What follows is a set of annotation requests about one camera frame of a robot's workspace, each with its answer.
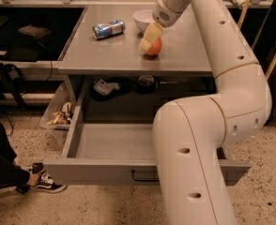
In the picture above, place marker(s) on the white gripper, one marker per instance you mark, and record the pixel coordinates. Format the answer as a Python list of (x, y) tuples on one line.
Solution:
[(165, 16)]

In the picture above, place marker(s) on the orange fruit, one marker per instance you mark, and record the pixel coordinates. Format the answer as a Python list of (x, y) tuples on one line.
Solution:
[(155, 48)]

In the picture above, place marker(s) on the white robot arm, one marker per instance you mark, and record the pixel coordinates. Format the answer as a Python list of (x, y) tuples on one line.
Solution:
[(238, 109)]

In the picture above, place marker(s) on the grey open top drawer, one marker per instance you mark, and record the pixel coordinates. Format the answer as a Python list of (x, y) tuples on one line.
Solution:
[(106, 153)]

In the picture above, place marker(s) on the white ceramic bowl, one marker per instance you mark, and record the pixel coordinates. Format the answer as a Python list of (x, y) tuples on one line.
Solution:
[(142, 19)]

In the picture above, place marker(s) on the grey cabinet table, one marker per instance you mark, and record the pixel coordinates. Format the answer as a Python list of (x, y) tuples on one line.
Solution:
[(181, 69)]

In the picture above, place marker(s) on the blue crushed soda can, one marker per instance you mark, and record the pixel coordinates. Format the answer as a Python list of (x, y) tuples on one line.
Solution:
[(109, 29)]

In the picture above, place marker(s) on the black tape roll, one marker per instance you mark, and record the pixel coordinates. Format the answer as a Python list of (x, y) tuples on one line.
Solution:
[(146, 84)]

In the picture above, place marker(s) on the white paper packet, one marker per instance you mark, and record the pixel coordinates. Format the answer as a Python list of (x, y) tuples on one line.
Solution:
[(105, 88)]

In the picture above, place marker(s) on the dark notebook on shelf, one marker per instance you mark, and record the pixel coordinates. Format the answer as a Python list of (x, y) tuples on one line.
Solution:
[(31, 31)]

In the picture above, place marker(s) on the clear plastic bin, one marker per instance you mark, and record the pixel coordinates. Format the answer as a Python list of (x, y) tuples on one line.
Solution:
[(53, 119)]

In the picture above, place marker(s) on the black sneaker far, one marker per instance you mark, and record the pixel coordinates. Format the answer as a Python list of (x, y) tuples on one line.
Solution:
[(35, 168)]

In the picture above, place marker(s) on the black sneaker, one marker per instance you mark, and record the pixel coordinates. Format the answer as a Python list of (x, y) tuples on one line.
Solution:
[(46, 183), (35, 168)]

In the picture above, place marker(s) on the black sneaker near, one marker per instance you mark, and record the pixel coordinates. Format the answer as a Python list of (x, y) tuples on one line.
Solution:
[(46, 183)]

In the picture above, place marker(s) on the person's legs black trousers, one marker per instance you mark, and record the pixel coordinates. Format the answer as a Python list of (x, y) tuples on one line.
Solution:
[(10, 173)]

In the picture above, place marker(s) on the wooden stick frame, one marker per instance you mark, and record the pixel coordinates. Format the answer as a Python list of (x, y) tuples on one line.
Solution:
[(259, 28)]

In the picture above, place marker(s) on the black drawer handle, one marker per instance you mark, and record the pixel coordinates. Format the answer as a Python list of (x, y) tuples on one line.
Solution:
[(144, 176)]

